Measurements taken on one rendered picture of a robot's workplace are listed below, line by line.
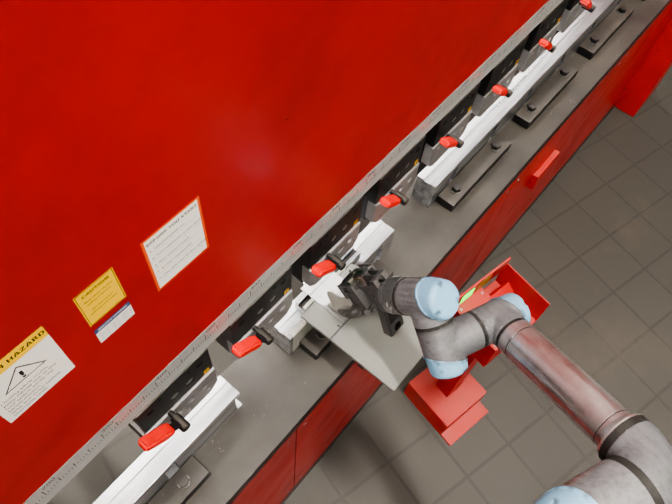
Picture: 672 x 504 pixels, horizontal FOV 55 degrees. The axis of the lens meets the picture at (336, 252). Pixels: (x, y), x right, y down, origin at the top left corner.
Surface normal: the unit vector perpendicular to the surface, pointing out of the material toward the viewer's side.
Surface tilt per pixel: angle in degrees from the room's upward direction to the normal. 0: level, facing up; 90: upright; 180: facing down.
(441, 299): 40
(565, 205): 0
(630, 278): 0
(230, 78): 90
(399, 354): 0
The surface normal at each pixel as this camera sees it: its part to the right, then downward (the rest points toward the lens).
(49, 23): 0.77, 0.58
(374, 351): 0.07, -0.50
